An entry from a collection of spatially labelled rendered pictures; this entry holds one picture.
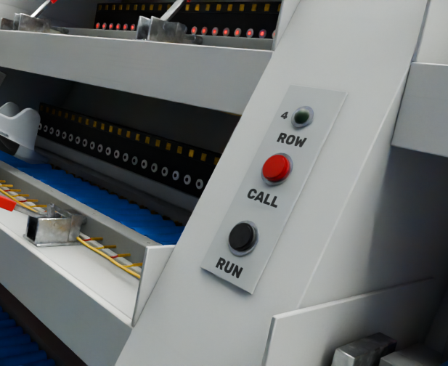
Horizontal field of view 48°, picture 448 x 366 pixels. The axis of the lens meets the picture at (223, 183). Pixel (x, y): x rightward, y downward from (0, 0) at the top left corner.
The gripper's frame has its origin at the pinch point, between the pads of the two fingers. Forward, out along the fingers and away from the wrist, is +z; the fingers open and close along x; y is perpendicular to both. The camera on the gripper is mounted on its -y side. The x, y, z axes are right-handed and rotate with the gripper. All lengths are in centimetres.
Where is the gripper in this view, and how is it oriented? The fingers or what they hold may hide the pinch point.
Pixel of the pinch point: (29, 158)
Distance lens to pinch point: 66.7
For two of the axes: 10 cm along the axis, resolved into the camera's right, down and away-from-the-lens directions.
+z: 5.7, 3.7, 7.3
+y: 4.2, -9.0, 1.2
